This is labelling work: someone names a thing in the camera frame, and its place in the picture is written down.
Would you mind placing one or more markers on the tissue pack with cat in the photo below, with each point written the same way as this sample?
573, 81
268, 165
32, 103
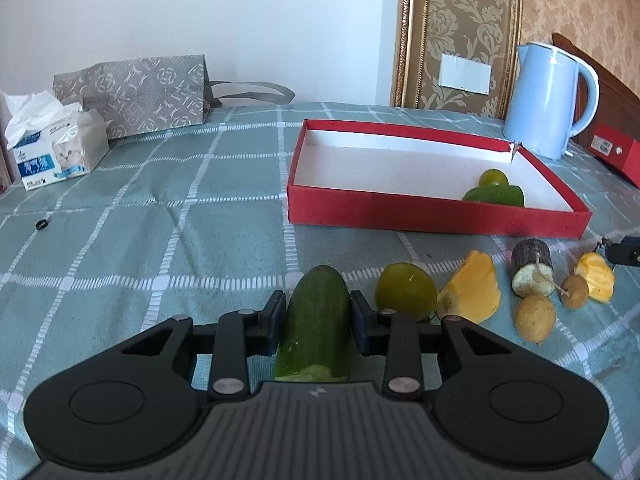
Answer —
52, 142

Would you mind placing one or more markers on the light blue electric kettle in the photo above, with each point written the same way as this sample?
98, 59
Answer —
555, 97

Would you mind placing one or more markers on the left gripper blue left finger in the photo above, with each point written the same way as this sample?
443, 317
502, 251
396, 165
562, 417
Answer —
239, 335

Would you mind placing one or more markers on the red cardboard box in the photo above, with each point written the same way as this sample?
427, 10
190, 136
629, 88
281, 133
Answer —
617, 149

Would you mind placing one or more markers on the red shallow box tray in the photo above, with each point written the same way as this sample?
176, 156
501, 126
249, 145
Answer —
393, 177

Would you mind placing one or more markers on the white wall switch panel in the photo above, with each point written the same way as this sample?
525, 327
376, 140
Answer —
460, 73

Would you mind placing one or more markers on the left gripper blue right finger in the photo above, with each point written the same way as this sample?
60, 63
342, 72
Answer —
394, 336

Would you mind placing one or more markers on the gold picture frame moulding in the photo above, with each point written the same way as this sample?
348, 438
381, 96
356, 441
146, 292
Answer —
485, 31

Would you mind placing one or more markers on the brown longan fruit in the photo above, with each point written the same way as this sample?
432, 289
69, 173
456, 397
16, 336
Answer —
535, 318

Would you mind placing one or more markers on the grey patterned paper bag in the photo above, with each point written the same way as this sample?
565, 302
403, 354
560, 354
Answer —
147, 95

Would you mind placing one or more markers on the wooden headboard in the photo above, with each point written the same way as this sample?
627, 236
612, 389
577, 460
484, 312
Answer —
618, 106

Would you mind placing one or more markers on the cucumber piece tapered end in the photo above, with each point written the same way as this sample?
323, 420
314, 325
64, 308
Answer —
509, 195

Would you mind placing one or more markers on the longan with stem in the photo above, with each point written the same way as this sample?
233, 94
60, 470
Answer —
574, 292

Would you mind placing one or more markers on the cucumber piece cut face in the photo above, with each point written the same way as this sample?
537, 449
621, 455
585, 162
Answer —
316, 337

